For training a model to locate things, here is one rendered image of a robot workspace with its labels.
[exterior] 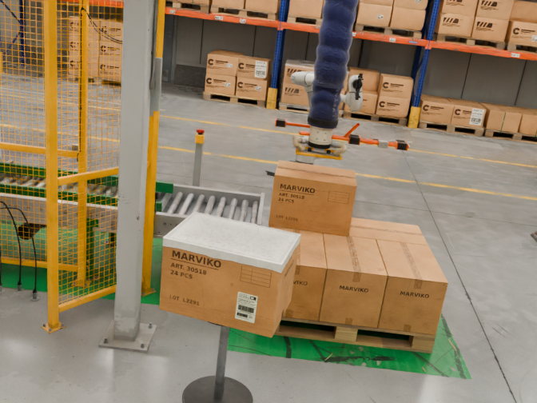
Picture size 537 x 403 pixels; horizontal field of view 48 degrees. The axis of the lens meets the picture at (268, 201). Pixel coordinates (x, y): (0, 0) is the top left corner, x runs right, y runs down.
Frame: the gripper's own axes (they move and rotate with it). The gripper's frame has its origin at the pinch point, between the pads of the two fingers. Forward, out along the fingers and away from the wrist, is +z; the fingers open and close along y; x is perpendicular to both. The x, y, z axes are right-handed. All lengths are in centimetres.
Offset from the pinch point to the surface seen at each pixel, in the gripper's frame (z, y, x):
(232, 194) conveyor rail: -9, 100, 87
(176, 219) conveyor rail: 56, 101, 123
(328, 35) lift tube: 33, -37, 31
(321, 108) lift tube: 32.3, 12.6, 28.9
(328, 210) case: 43, 85, 14
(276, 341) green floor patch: 108, 157, 42
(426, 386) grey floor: 139, 157, -53
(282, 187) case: 40, 72, 49
